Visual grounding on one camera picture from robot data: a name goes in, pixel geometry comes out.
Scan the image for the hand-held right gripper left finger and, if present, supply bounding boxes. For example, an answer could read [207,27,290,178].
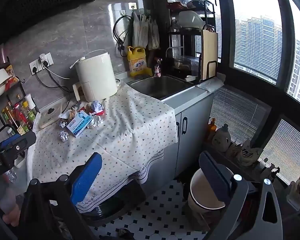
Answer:
[19,152,103,240]

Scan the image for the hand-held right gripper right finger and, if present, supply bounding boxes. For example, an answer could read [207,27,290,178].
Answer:
[199,151,283,240]

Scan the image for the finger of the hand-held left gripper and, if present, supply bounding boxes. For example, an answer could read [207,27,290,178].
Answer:
[0,131,37,155]

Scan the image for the cream trash bin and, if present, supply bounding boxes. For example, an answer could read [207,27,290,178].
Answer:
[187,166,234,228]

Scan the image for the blue cardboard box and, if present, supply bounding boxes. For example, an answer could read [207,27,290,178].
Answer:
[66,110,93,138]

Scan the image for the white tissue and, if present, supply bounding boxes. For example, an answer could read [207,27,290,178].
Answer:
[87,116,104,129]

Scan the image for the blue white wrapper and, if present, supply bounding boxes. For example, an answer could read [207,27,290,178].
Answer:
[91,100,105,113]

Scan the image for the person's left hand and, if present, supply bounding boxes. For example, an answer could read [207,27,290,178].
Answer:
[0,174,18,227]

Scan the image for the green label bottle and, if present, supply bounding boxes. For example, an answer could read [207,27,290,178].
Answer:
[1,100,38,135]

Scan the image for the cream induction cooker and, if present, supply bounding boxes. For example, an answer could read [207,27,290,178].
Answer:
[38,102,70,130]

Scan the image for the beige detergent jug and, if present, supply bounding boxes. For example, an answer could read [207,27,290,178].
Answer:
[212,124,231,152]

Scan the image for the brown bottle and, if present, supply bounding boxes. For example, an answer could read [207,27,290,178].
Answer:
[207,118,217,143]

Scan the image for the grey base cabinet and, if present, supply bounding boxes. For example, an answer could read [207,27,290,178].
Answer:
[140,90,214,183]

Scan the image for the white floral tablecloth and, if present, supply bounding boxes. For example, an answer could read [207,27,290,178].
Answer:
[27,81,179,214]

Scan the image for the white window blinds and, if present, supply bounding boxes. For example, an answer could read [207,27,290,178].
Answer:
[210,90,265,143]

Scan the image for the white dishcloth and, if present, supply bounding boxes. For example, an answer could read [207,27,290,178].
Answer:
[196,77,225,92]

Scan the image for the cream air fryer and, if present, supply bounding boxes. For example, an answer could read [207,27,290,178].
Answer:
[72,51,118,103]

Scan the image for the steel sink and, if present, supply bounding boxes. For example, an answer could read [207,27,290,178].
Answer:
[127,76,194,100]

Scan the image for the black dish rack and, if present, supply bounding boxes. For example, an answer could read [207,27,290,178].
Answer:
[168,0,218,80]

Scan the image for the steel pot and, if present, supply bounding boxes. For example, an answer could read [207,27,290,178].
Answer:
[172,55,199,70]

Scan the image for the faucet with pink cover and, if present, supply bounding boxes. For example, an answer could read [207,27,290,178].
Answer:
[154,57,163,78]

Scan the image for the yellow detergent bottle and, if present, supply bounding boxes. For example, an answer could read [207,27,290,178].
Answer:
[127,46,153,79]

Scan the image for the wooden cutting board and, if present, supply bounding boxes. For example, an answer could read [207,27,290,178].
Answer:
[200,30,218,79]

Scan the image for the black range hood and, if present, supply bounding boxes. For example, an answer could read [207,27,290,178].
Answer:
[0,0,108,48]

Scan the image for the hanging plastic bag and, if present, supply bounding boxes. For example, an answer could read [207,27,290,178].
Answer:
[132,11,149,48]
[147,17,160,50]

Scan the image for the white bowl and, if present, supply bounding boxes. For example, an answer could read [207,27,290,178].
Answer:
[178,10,205,29]

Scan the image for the black pan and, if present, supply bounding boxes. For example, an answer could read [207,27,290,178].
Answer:
[190,0,214,13]

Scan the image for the black power cable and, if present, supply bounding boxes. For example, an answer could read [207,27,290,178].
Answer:
[35,65,74,92]

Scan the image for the white wall socket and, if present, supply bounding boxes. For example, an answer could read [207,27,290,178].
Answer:
[39,52,53,68]
[29,59,42,75]

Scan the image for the white power cable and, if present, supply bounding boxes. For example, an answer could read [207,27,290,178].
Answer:
[69,50,100,69]

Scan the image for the looped black cable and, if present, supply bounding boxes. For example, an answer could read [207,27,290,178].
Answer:
[112,15,133,57]

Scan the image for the black window frame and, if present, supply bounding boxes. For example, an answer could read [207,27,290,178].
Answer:
[214,0,300,188]

